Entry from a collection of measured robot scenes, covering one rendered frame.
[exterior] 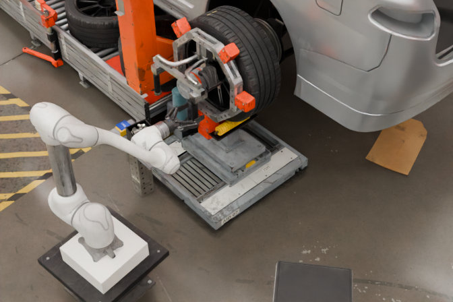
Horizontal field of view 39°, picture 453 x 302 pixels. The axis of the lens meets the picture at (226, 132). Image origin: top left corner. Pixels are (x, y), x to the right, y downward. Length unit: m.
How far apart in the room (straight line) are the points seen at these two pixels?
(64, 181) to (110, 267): 0.51
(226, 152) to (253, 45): 0.88
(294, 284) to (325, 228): 0.77
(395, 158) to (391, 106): 1.17
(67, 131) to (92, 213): 0.58
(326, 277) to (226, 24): 1.45
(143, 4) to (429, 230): 2.21
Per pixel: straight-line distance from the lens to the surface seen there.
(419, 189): 4.40
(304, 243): 3.96
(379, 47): 3.19
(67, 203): 3.34
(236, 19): 3.60
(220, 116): 3.74
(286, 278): 3.39
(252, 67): 3.50
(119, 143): 3.09
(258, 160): 4.17
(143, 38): 3.91
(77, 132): 2.86
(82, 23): 4.97
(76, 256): 3.46
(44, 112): 2.97
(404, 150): 4.63
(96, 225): 3.26
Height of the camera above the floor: 3.12
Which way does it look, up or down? 43 degrees down
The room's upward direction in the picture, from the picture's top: straight up
